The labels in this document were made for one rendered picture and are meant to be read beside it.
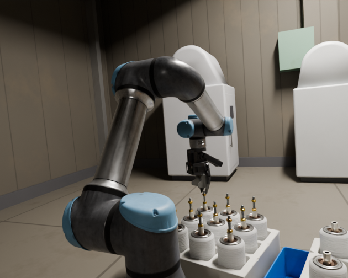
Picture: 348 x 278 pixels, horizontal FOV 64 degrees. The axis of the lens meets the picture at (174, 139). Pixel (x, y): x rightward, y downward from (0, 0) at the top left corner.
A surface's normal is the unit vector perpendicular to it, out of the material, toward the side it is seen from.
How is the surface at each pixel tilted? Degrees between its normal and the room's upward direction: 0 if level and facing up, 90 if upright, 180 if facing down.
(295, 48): 90
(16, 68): 90
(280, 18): 90
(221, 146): 90
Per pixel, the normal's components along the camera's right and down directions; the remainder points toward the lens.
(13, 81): 0.93, -0.04
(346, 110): -0.40, 0.11
